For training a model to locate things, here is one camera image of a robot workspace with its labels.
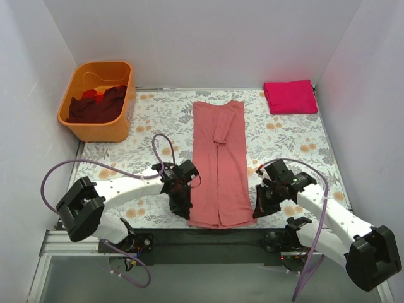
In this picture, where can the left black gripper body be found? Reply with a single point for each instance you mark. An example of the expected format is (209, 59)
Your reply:
(178, 196)

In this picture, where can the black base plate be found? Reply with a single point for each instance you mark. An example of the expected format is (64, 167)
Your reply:
(268, 246)

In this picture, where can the salmon pink polo shirt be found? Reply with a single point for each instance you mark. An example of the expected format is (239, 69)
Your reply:
(221, 199)

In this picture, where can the dark red clothes in basket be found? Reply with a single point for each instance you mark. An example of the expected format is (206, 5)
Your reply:
(97, 108)

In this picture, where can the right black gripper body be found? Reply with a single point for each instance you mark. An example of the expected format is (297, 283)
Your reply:
(267, 196)

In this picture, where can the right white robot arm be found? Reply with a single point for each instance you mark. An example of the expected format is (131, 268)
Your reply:
(369, 254)

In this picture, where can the orange plastic laundry basket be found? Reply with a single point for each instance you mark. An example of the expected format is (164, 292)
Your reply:
(100, 76)

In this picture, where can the floral patterned table mat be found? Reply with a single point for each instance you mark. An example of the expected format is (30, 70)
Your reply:
(162, 127)

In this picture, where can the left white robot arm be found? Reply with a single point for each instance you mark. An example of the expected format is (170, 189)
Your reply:
(83, 208)

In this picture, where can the folded magenta t shirt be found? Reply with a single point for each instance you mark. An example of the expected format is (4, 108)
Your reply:
(295, 97)

